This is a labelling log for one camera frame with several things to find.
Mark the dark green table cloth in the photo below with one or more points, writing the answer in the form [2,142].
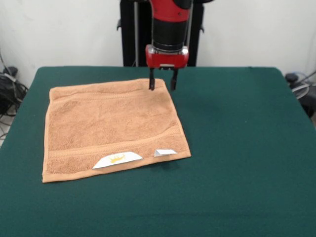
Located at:
[247,148]

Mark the orange terry towel with tags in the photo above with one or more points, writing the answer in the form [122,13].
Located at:
[111,123]

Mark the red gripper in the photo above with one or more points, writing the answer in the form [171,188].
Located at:
[168,60]

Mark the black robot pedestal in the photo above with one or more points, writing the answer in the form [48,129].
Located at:
[133,32]

